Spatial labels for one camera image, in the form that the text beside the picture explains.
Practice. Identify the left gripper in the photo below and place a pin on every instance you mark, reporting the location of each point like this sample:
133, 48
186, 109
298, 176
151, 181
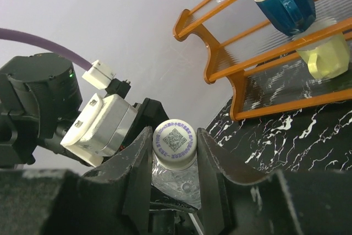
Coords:
124, 122

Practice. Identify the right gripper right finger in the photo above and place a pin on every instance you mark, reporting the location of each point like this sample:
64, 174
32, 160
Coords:
238, 199

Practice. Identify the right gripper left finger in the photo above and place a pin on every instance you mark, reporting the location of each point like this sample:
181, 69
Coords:
113, 198

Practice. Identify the white bottle cap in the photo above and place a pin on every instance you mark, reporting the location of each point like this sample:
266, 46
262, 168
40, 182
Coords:
175, 144

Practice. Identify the clear plastic bottle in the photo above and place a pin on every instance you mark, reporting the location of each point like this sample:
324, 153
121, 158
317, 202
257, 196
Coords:
181, 185

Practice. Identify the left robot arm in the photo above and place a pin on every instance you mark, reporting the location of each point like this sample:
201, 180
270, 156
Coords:
41, 105

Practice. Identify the orange wooden shelf rack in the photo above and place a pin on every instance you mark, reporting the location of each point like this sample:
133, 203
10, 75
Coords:
219, 63

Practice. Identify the yellow ceramic mug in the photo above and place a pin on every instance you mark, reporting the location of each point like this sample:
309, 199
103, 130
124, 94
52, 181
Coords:
327, 58

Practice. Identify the blue ceramic mug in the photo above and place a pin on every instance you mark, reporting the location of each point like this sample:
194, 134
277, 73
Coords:
291, 17

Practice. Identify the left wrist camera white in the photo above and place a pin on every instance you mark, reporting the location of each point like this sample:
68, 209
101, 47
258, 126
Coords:
100, 129

